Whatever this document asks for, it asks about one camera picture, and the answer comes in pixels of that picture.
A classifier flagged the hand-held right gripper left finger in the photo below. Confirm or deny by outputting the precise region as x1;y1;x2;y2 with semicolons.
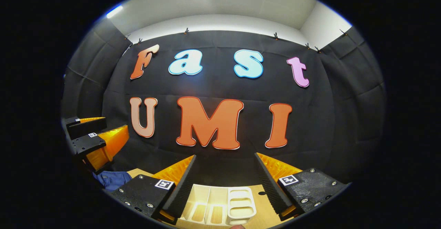
110;155;197;225

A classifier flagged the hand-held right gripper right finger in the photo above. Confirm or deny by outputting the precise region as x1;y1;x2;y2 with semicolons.
254;152;352;221

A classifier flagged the white plastic bookshelf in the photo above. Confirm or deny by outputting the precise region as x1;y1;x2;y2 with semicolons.
179;184;257;226

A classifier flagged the blue schoolbag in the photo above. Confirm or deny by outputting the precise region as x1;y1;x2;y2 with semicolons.
92;170;133;192

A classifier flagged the ceiling light strip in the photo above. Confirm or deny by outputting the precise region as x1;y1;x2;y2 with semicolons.
106;5;123;19

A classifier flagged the row of small backdrop clips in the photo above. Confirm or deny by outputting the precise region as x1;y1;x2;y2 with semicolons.
125;28;348;54

